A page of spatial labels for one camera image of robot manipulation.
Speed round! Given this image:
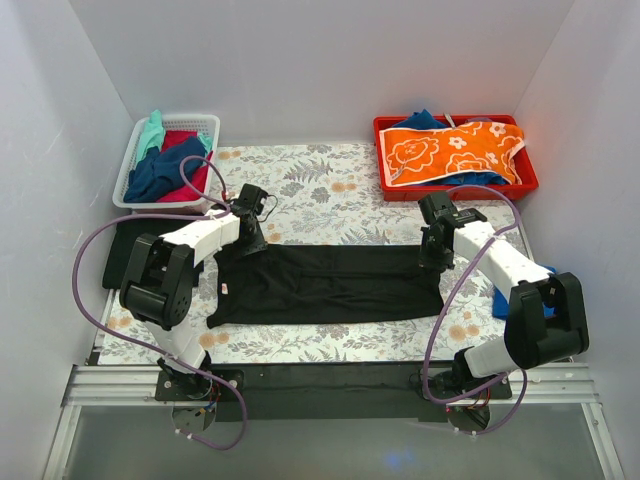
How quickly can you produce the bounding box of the black t shirt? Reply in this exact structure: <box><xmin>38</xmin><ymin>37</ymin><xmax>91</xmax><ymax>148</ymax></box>
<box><xmin>207</xmin><ymin>244</ymin><xmax>443</xmax><ymax>328</ymax></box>
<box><xmin>102</xmin><ymin>219</ymin><xmax>189</xmax><ymax>290</ymax></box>

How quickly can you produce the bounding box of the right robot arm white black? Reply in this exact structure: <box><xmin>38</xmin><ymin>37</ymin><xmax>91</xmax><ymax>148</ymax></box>
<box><xmin>418</xmin><ymin>191</ymin><xmax>590</xmax><ymax>400</ymax></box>

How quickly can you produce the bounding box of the folded black t shirt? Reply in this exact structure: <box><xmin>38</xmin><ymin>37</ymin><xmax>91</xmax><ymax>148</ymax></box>
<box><xmin>102</xmin><ymin>219</ymin><xmax>189</xmax><ymax>290</ymax></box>

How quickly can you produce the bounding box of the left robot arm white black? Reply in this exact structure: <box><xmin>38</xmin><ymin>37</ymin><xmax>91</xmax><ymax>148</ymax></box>
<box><xmin>120</xmin><ymin>184</ymin><xmax>269</xmax><ymax>400</ymax></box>

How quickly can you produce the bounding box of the navy blue t shirt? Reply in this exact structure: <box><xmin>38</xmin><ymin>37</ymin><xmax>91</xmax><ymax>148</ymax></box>
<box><xmin>124</xmin><ymin>136</ymin><xmax>207</xmax><ymax>203</ymax></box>

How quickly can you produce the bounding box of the red plastic bin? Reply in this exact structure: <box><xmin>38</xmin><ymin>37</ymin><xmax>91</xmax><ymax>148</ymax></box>
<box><xmin>373</xmin><ymin>115</ymin><xmax>539</xmax><ymax>202</ymax></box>

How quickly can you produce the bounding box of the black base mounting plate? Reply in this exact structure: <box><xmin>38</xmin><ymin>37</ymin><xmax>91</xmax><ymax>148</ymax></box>
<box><xmin>153</xmin><ymin>361</ymin><xmax>513</xmax><ymax>425</ymax></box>

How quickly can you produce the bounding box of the aluminium frame rail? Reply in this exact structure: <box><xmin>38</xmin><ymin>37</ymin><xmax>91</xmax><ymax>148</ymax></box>
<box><xmin>45</xmin><ymin>363</ymin><xmax>624</xmax><ymax>479</ymax></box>

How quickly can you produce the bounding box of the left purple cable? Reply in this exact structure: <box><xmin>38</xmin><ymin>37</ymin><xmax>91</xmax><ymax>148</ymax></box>
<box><xmin>71</xmin><ymin>155</ymin><xmax>249</xmax><ymax>451</ymax></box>

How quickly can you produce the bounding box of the orange floral cloth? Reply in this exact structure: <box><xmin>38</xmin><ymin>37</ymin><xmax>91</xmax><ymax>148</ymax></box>
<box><xmin>379</xmin><ymin>121</ymin><xmax>525</xmax><ymax>188</ymax></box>

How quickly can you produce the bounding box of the teal t shirt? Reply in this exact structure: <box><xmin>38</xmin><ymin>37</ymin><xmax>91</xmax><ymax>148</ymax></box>
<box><xmin>136</xmin><ymin>109</ymin><xmax>213</xmax><ymax>164</ymax></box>

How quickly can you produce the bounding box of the magenta t shirt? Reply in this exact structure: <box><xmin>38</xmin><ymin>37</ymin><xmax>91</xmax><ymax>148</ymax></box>
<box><xmin>154</xmin><ymin>129</ymin><xmax>216</xmax><ymax>205</ymax></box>

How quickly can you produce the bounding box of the folded blue t shirt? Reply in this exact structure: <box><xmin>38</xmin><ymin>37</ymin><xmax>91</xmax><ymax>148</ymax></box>
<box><xmin>492</xmin><ymin>288</ymin><xmax>555</xmax><ymax>321</ymax></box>

